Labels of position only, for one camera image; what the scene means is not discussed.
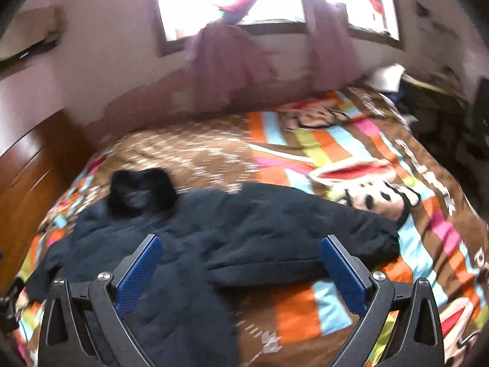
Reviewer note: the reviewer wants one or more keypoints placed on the beige covered air conditioner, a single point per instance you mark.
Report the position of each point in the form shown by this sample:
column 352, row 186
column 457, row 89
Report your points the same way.
column 32, row 32

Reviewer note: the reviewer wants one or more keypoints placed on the left pink curtain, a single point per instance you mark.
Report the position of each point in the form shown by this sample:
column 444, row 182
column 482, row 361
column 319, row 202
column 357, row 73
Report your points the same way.
column 224, row 59

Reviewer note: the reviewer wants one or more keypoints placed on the white cloth beside bed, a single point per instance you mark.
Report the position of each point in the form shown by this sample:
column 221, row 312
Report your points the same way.
column 386, row 79

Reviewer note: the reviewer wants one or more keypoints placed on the right pink curtain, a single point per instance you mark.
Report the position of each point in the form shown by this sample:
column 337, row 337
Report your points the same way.
column 333, row 58

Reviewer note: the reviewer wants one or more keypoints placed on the dark cluttered pile beside bed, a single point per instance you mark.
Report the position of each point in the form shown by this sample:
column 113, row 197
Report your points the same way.
column 452, row 127

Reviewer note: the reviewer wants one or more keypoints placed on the pink curtain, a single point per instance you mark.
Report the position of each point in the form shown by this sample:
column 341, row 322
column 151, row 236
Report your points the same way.
column 224, row 59
column 333, row 58

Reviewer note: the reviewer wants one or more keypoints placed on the colourful monkey print bedspread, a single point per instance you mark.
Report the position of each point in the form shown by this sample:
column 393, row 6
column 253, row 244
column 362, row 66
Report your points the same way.
column 350, row 147

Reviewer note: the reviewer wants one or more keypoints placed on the dark navy padded coat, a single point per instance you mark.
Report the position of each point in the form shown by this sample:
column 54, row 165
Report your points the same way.
column 213, row 240

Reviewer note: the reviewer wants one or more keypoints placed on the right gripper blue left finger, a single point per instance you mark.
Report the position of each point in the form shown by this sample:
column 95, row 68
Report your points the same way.
column 82, row 318

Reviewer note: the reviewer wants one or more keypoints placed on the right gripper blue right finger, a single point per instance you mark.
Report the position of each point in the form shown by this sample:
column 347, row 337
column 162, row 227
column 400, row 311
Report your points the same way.
column 416, row 339

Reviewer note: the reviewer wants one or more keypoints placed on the brown wooden headboard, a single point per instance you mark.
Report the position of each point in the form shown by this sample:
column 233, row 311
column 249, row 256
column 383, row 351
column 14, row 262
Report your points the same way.
column 35, row 172

